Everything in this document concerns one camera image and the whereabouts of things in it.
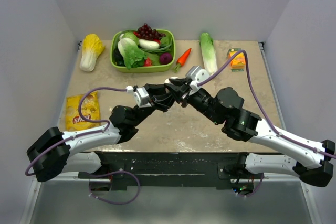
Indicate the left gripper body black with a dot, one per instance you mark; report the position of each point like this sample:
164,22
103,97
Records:
163,105

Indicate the purple onion in basket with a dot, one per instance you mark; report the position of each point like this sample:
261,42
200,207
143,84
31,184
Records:
165,58

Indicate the yellow lays chips bag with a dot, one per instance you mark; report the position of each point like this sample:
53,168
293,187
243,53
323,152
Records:
90,109

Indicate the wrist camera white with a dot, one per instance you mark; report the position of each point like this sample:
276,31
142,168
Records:
197,75
140,95

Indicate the orange juice carton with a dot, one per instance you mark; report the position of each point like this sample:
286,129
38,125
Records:
238,63

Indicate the green lettuce in basket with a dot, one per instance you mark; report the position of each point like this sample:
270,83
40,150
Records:
133,56

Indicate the pink earbud charging case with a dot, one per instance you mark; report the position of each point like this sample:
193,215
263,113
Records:
167,81

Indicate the yellow napa cabbage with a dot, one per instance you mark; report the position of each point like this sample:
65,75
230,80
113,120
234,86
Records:
92,48

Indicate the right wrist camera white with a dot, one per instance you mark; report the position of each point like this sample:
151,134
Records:
197,75

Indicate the green plastic basket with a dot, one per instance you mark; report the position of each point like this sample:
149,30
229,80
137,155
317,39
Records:
148,69

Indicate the green white napa cabbage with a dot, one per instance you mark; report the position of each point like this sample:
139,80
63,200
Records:
208,53

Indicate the red grape bunch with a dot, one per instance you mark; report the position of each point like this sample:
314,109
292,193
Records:
147,33

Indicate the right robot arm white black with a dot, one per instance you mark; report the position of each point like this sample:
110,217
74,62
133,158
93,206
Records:
296,156

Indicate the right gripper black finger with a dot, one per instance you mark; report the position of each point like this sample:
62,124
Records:
175,91
180,81

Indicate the red strawberry in basket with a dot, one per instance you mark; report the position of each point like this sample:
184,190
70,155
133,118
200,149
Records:
148,62

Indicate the white radish in basket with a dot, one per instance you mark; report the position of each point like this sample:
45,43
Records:
149,44

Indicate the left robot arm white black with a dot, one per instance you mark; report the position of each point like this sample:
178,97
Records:
57,152

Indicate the orange toy carrot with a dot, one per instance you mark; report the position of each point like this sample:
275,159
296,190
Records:
181,60

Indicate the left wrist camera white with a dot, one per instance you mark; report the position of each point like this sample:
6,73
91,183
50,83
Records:
140,95

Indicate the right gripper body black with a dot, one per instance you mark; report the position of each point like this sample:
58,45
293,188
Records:
186,89

